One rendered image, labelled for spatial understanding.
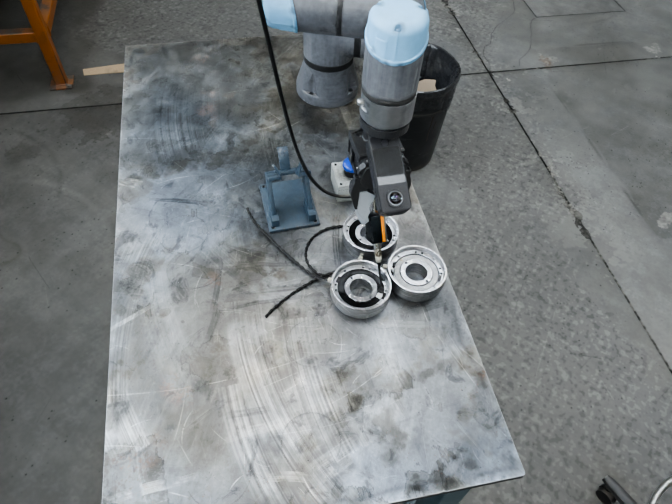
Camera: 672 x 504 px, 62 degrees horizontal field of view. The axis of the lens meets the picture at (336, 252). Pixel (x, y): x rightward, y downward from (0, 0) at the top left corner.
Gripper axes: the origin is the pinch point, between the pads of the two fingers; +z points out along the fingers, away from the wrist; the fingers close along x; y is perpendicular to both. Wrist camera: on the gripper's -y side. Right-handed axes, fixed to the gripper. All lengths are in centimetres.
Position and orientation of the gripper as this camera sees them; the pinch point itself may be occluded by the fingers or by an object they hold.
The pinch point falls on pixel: (375, 220)
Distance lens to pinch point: 92.9
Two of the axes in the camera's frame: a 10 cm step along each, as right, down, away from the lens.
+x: -9.7, 1.7, -1.8
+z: -0.4, 6.1, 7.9
